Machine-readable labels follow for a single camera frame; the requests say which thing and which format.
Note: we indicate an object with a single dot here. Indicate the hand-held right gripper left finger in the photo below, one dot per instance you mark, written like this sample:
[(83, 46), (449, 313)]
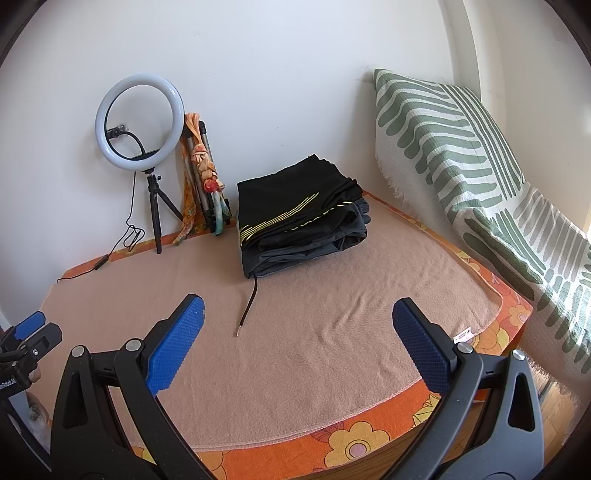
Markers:
[(178, 339)]

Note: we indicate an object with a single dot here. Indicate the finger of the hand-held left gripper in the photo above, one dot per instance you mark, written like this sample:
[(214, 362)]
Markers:
[(30, 321), (46, 339)]

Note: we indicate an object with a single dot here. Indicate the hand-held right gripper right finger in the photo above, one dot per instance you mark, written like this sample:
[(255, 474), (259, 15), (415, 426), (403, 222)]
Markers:
[(422, 344)]

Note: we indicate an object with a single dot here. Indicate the black pants with yellow stripes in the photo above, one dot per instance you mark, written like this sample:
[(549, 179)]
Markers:
[(286, 194)]

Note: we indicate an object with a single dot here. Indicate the pink blanket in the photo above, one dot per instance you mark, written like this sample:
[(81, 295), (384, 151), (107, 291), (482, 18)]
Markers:
[(323, 350)]

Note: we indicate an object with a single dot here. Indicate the orange floral bed sheet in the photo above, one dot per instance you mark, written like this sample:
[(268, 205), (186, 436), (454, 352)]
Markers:
[(369, 438)]

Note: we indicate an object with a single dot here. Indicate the black mini tripod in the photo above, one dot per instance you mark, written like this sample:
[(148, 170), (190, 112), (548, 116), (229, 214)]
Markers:
[(154, 207)]

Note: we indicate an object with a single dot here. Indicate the black folded garment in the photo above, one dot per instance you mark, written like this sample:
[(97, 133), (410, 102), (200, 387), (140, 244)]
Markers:
[(358, 217)]

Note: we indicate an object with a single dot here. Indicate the dark grey folded garment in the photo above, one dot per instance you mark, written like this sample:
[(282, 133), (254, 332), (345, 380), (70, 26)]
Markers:
[(295, 256)]

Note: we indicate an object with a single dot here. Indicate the silver folded tripod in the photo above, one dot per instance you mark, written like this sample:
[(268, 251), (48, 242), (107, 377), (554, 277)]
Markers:
[(206, 194)]

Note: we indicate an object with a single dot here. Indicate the knotted multicolour scarf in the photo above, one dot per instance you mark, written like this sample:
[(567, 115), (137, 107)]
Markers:
[(210, 175)]

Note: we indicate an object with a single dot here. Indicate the green striped white pillow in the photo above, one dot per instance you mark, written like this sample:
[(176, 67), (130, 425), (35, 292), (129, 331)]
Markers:
[(461, 152)]

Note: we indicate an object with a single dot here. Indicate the wooden bed frame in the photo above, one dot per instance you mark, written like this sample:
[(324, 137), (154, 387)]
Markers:
[(415, 454)]

